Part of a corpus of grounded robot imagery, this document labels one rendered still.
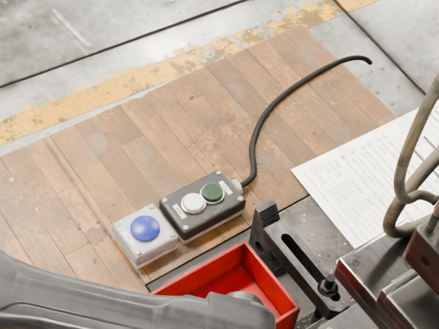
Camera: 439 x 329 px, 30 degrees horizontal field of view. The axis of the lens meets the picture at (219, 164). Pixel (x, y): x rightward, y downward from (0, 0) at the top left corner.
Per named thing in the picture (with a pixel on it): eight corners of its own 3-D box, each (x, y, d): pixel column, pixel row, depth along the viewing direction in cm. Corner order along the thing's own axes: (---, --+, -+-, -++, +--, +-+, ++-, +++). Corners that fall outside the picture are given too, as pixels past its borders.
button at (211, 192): (197, 196, 117) (198, 188, 116) (214, 188, 118) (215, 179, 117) (208, 211, 116) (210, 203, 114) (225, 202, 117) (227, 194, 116)
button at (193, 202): (178, 206, 116) (179, 198, 115) (195, 197, 117) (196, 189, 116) (189, 220, 115) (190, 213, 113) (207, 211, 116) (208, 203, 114)
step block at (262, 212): (248, 243, 115) (255, 207, 108) (264, 234, 116) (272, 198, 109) (275, 277, 112) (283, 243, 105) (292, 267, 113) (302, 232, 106)
